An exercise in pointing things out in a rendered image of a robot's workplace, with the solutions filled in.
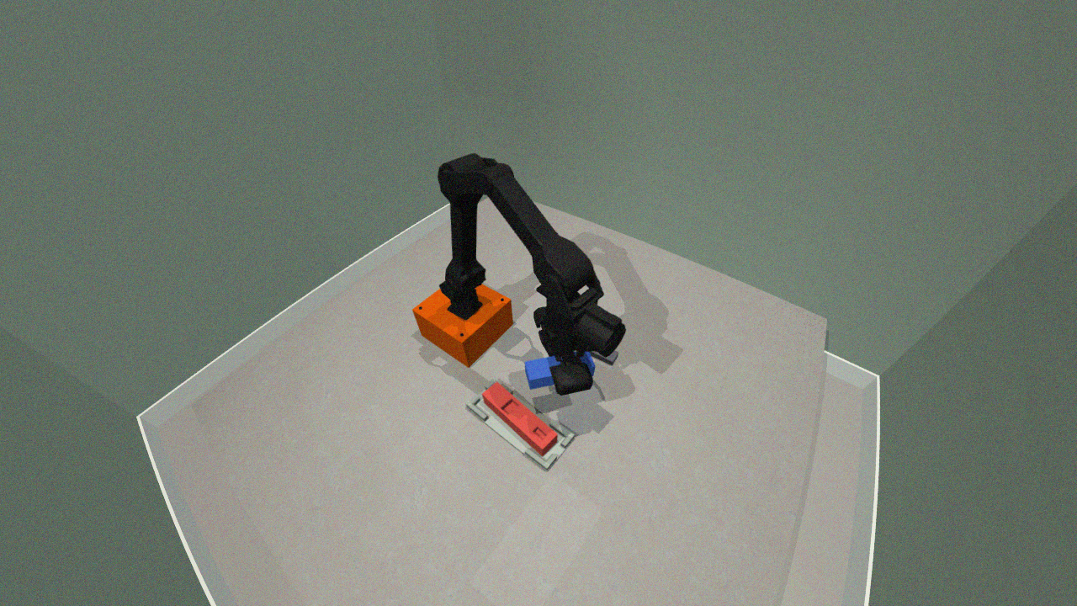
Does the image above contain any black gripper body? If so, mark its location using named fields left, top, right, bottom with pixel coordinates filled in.
left=533, top=306, right=593, bottom=396

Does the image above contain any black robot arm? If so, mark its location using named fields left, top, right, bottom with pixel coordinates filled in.
left=438, top=153, right=626, bottom=358

